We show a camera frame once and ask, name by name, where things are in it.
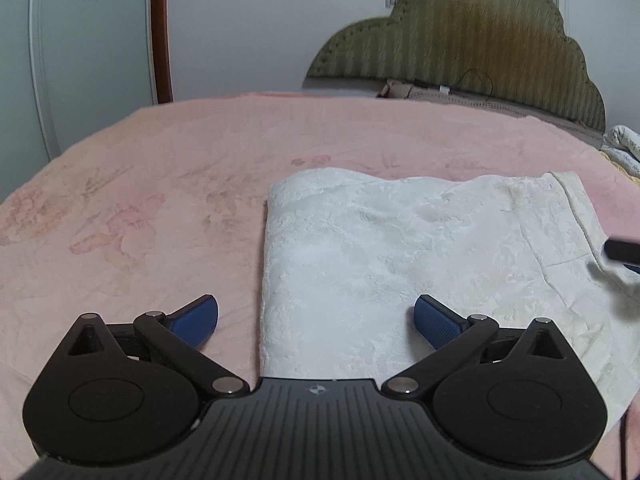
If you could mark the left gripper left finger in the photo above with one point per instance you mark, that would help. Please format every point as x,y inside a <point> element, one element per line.
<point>176,339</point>

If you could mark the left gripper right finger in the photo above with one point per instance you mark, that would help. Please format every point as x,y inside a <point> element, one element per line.
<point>457,342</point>

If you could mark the white pants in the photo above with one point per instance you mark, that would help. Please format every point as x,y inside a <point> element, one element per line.
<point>347,256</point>

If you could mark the white quilt at bedside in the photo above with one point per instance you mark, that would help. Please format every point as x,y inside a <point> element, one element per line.
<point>622,146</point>

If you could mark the pink floral bed sheet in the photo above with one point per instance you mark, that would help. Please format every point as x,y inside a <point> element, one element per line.
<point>171,205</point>

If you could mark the olive upholstered headboard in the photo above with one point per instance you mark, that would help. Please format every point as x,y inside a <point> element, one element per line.
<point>513,50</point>

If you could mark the beige pillow at headboard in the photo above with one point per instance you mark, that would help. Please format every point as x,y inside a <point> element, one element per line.
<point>406,90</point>

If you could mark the frosted sliding wardrobe door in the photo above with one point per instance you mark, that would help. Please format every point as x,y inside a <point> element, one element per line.
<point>69,68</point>

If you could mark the brown wooden wardrobe frame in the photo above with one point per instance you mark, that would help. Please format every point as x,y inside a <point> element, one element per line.
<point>160,51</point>

